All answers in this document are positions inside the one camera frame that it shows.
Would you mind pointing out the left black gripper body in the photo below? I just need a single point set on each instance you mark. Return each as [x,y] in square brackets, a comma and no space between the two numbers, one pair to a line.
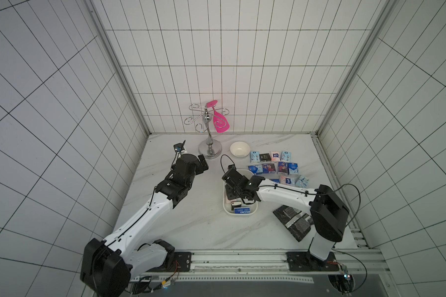
[199,169]

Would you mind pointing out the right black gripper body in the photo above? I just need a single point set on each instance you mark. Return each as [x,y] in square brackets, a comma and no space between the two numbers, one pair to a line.
[230,177]

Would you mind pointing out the black white tissue pack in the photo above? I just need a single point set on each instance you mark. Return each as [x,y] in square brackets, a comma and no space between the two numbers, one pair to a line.
[235,204]

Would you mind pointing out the white storage box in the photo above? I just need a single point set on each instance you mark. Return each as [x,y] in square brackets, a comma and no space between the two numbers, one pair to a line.
[227,203]

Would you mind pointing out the blue white tissue pack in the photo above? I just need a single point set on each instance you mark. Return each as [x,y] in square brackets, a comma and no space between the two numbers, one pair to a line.
[256,169]

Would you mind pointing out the blue red tissue pack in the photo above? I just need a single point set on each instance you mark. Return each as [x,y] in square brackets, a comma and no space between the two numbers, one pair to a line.
[268,168]

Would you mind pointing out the light blue tissue pack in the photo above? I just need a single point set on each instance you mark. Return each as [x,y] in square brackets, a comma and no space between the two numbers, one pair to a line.
[255,157]

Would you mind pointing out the small black tissue pack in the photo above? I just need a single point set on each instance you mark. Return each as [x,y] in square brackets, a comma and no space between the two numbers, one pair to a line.
[265,157]

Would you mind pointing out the pink Tempo side pack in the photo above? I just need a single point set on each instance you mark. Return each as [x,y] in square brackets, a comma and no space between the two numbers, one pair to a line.
[275,156]

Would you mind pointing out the blue orange tissue pack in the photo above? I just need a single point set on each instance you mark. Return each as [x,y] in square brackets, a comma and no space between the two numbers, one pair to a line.
[283,168]

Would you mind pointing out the pink tissue pack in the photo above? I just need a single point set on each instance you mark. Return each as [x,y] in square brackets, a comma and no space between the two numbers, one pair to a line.
[287,180]

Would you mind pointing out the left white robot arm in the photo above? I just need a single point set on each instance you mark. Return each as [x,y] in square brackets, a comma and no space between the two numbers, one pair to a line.
[133,234]

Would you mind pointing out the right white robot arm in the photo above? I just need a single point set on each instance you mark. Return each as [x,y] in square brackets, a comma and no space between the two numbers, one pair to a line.
[328,212]

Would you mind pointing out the white ceramic bowl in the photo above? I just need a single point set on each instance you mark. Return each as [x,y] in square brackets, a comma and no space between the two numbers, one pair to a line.
[240,149]

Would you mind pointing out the chrome hook stand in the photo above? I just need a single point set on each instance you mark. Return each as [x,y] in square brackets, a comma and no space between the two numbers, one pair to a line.
[203,122]

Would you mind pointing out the black packaged item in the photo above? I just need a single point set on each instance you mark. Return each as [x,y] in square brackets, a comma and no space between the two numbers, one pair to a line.
[298,223]

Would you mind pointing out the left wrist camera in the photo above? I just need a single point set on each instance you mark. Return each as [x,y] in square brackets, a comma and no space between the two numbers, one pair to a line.
[178,147]

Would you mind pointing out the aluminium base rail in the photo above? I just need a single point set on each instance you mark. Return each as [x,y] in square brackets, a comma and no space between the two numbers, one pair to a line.
[255,265]

